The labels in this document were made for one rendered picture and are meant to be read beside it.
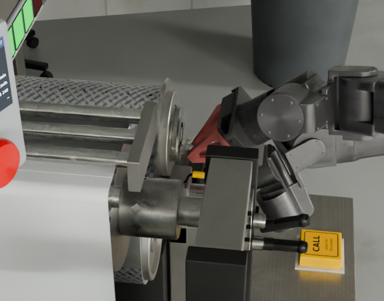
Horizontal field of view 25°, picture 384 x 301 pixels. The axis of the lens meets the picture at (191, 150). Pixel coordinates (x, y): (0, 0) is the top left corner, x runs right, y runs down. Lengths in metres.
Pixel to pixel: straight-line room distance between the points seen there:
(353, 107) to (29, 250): 0.43
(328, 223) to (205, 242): 0.86
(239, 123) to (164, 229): 0.25
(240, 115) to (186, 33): 2.85
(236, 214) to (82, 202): 0.14
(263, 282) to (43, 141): 0.68
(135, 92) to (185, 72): 2.51
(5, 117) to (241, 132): 0.61
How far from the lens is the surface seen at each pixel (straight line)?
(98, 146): 0.84
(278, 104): 1.00
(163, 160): 1.13
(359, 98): 1.05
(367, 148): 1.28
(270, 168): 1.24
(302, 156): 1.24
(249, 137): 1.10
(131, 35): 3.93
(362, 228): 2.94
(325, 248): 1.49
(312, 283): 1.46
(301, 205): 1.28
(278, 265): 1.48
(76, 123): 0.88
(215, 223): 0.75
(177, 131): 1.13
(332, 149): 1.25
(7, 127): 0.52
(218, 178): 0.80
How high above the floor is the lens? 1.94
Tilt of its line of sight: 37 degrees down
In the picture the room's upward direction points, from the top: straight up
